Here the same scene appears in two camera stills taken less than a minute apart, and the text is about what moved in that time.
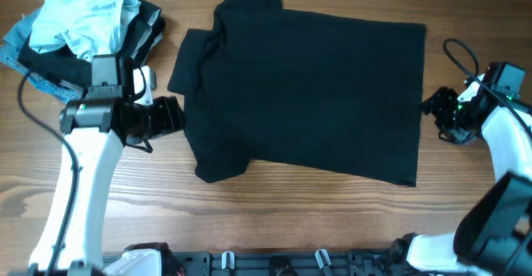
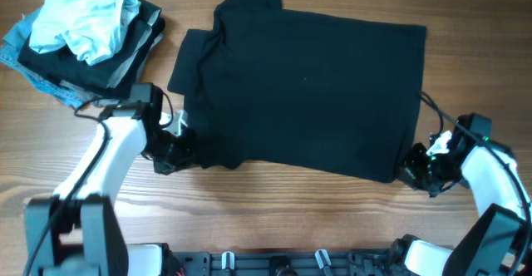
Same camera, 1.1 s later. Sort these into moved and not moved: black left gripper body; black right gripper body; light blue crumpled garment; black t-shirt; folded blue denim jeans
Moved: black left gripper body; black right gripper body
Not moved: light blue crumpled garment; folded blue denim jeans; black t-shirt
